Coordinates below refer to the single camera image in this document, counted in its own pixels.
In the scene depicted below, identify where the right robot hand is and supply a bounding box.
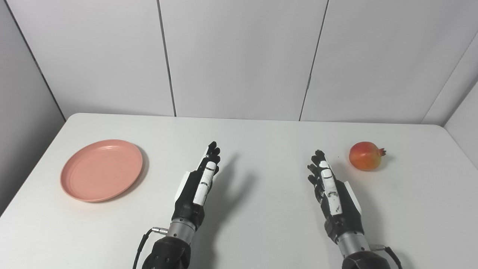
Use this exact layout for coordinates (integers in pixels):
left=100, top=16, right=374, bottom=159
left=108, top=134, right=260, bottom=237
left=307, top=150, right=365, bottom=242

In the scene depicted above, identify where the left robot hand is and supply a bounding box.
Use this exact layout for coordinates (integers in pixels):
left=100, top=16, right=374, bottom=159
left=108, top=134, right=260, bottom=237
left=172, top=141, right=221, bottom=231

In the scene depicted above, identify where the red yellow pomegranate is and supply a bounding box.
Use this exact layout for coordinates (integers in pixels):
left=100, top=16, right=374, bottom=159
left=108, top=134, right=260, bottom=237
left=349, top=142, right=387, bottom=171

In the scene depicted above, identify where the pink round plate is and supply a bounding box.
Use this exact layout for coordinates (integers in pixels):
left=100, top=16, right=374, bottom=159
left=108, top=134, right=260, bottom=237
left=60, top=139, right=143, bottom=202

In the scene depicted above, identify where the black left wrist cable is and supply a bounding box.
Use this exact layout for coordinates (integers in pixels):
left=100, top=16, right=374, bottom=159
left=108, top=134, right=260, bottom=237
left=133, top=227, right=168, bottom=269

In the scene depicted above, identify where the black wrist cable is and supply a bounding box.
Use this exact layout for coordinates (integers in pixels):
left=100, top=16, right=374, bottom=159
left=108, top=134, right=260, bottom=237
left=370, top=244, right=403, bottom=269
left=133, top=227, right=168, bottom=269

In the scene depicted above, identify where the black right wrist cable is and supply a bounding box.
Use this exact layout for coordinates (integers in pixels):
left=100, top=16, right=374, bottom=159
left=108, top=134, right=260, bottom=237
left=370, top=244, right=403, bottom=269

